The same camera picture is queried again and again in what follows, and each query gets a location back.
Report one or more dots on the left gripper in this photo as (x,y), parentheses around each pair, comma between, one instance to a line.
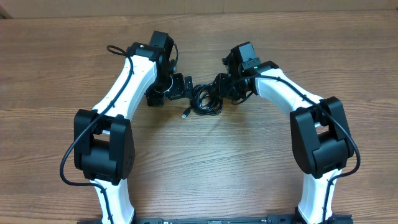
(179,91)

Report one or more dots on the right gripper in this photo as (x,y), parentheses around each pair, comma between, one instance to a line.
(219,86)

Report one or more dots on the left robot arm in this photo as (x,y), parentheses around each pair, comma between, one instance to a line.
(103,146)

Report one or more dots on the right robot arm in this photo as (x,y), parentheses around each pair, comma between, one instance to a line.
(319,132)

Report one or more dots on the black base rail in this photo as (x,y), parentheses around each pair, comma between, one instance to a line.
(270,219)

